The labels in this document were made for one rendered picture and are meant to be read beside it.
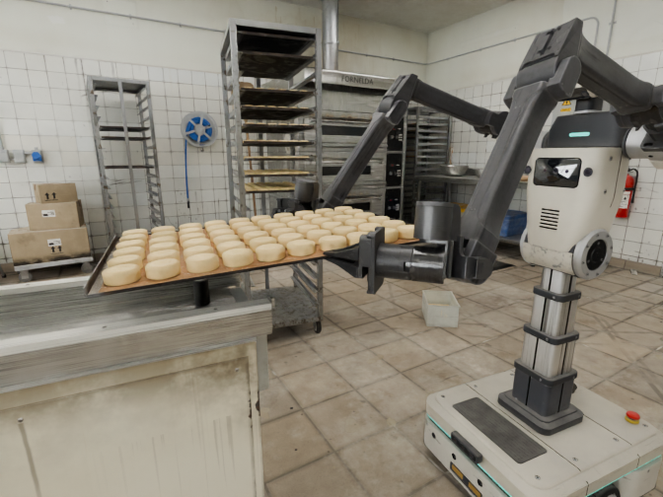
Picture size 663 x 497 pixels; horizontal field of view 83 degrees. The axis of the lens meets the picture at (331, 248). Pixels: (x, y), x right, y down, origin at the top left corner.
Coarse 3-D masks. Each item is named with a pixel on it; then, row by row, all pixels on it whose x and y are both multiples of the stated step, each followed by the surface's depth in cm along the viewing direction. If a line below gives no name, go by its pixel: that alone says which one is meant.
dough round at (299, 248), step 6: (300, 240) 68; (306, 240) 68; (288, 246) 65; (294, 246) 64; (300, 246) 64; (306, 246) 64; (312, 246) 65; (288, 252) 66; (294, 252) 64; (300, 252) 64; (306, 252) 64; (312, 252) 65
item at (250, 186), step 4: (248, 184) 244; (252, 184) 245; (256, 184) 243; (260, 184) 247; (264, 184) 243; (268, 184) 243; (272, 184) 244; (276, 184) 244; (280, 184) 247; (284, 184) 243; (288, 184) 243; (292, 184) 243; (248, 188) 217; (252, 188) 214; (256, 188) 214; (260, 188) 214; (264, 188) 214; (268, 188) 222; (272, 188) 216; (276, 188) 216; (280, 188) 223; (284, 188) 217; (288, 188) 219; (292, 188) 220
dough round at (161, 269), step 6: (168, 258) 60; (174, 258) 59; (150, 264) 57; (156, 264) 57; (162, 264) 56; (168, 264) 56; (174, 264) 57; (180, 264) 58; (150, 270) 55; (156, 270) 55; (162, 270) 55; (168, 270) 56; (174, 270) 56; (180, 270) 58; (150, 276) 56; (156, 276) 55; (162, 276) 56; (168, 276) 56; (174, 276) 57
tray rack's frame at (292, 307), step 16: (256, 32) 205; (272, 32) 205; (288, 32) 196; (304, 32) 197; (224, 48) 227; (224, 64) 242; (224, 80) 244; (224, 96) 246; (224, 112) 249; (272, 288) 291; (288, 288) 291; (288, 304) 260; (304, 304) 260; (272, 320) 234; (288, 320) 234; (304, 320) 236
